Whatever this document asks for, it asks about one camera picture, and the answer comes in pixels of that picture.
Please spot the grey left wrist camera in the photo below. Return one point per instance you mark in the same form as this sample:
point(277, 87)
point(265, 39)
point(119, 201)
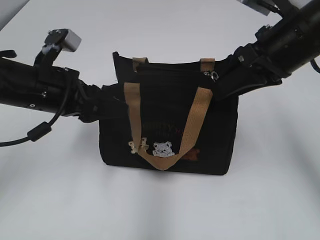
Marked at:
point(63, 39)

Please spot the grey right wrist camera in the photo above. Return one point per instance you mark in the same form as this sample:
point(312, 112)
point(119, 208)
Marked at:
point(264, 7)

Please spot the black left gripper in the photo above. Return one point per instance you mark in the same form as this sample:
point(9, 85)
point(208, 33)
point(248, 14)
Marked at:
point(101, 103)

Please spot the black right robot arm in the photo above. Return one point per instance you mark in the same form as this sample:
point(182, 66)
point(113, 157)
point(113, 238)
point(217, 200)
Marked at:
point(279, 50)

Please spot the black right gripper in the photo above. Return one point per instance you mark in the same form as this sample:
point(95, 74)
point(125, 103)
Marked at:
point(249, 68)

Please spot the silver zipper pull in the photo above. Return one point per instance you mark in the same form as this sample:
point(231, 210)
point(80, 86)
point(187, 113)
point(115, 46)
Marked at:
point(212, 74)

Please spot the black tote bag tan handles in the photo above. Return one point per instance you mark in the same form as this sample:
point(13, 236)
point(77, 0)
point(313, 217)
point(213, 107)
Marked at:
point(174, 122)

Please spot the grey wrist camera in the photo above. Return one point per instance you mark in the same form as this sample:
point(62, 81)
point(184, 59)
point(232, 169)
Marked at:
point(63, 39)
point(264, 7)

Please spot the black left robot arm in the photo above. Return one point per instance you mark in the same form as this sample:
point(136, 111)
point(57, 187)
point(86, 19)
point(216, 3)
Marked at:
point(58, 90)

